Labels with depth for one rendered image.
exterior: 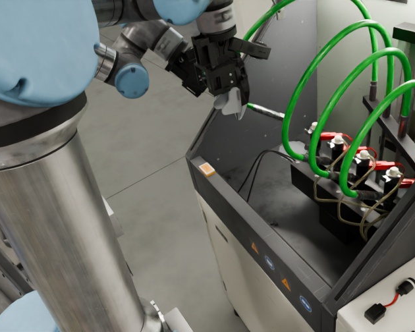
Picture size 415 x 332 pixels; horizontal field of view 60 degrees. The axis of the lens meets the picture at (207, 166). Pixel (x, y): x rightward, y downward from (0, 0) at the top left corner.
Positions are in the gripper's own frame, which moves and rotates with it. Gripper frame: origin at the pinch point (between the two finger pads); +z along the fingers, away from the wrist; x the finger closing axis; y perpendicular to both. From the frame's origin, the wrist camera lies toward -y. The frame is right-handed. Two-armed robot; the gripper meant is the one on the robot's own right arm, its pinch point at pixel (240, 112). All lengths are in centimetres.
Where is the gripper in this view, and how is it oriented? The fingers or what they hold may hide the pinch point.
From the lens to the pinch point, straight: 83.8
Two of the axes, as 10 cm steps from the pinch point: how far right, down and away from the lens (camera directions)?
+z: 1.9, 7.6, 6.2
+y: -8.6, 4.3, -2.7
